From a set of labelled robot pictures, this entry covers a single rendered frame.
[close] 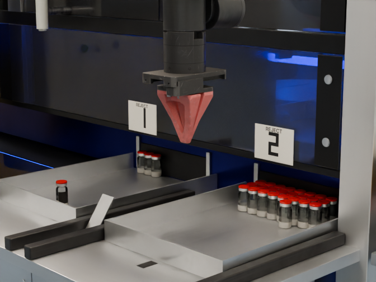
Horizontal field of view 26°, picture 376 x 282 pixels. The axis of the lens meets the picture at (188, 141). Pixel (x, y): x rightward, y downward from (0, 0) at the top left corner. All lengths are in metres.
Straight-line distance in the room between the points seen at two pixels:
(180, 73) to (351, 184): 0.36
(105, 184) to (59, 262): 0.43
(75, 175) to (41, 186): 0.08
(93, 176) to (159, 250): 0.52
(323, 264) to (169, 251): 0.23
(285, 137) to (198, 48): 0.33
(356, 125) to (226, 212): 0.32
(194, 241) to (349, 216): 0.25
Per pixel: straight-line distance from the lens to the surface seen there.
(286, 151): 1.36
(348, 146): 1.28
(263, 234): 1.35
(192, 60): 1.08
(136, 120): 1.63
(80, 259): 1.25
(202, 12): 1.09
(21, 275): 2.11
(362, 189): 1.28
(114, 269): 1.21
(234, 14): 1.14
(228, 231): 1.36
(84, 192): 1.60
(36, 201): 1.48
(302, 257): 1.24
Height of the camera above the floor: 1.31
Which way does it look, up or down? 12 degrees down
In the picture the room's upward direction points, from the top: straight up
